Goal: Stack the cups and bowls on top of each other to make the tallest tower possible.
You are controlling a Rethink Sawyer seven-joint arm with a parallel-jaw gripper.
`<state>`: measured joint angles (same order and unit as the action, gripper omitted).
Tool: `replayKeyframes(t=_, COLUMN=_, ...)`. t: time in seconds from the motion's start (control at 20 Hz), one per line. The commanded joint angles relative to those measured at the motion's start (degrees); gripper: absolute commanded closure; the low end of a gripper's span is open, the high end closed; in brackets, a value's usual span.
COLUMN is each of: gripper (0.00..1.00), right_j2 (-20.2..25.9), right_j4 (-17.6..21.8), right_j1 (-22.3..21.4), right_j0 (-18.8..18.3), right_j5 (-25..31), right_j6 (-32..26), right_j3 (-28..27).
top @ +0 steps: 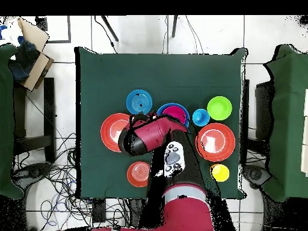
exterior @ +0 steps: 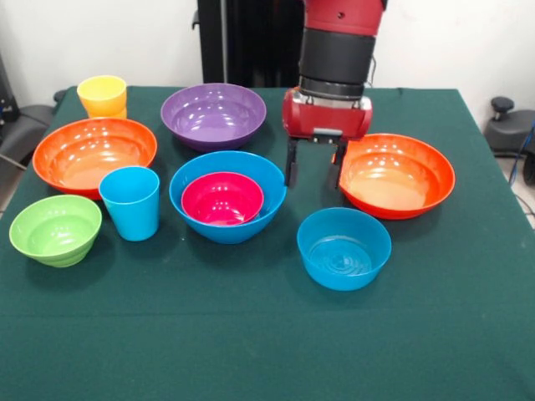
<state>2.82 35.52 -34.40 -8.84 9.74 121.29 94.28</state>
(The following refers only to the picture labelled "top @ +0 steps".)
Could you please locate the black stand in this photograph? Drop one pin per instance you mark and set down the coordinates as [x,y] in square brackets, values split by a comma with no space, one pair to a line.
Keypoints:
[263,108]

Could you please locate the yellow cup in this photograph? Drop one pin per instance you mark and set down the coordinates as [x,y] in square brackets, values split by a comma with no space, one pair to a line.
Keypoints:
[221,173]

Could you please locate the black stool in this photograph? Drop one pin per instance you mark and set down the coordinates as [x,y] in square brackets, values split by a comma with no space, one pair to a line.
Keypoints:
[49,108]

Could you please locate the dark grey frame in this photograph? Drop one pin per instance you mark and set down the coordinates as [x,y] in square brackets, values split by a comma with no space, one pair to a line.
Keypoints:
[69,31]

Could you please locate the small orange bowl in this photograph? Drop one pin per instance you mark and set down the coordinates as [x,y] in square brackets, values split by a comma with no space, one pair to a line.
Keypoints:
[138,174]

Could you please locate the blue cup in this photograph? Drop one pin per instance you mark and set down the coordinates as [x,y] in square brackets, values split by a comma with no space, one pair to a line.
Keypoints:
[201,117]

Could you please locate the dark green tablecloth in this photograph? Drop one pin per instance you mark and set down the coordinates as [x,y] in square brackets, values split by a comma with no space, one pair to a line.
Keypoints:
[156,79]

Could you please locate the green cloth covered table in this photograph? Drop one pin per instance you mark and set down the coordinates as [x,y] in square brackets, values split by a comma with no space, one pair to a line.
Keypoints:
[286,120]
[6,120]

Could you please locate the blue cloth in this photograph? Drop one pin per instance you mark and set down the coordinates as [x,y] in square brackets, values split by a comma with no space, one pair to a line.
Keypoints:
[24,60]

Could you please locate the large orange bowl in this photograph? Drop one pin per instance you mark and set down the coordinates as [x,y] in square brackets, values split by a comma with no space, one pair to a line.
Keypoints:
[216,142]
[112,132]

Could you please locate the grey pedestal foot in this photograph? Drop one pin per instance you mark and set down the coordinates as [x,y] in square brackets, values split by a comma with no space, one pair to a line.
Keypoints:
[31,174]
[256,175]

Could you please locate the black box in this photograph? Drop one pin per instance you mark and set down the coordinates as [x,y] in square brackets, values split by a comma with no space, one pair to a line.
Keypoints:
[99,210]

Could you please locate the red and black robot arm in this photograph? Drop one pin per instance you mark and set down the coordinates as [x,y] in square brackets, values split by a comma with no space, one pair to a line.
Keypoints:
[154,134]

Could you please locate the green bowl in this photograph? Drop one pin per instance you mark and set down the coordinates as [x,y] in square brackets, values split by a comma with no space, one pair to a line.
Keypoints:
[219,108]

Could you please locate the large blue bowl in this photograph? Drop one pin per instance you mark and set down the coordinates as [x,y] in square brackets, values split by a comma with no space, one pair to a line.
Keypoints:
[185,113]

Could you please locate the small blue bowl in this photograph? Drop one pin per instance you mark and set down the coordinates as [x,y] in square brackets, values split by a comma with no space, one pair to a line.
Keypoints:
[139,102]

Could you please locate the black tripod leg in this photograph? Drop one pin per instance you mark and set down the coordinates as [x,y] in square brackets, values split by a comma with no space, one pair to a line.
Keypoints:
[110,28]
[174,26]

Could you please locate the cardboard box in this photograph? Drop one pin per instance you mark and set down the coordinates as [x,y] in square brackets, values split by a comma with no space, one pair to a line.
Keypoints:
[37,69]

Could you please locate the pink bowl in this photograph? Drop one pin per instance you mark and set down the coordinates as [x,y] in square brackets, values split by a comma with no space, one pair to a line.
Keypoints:
[175,112]

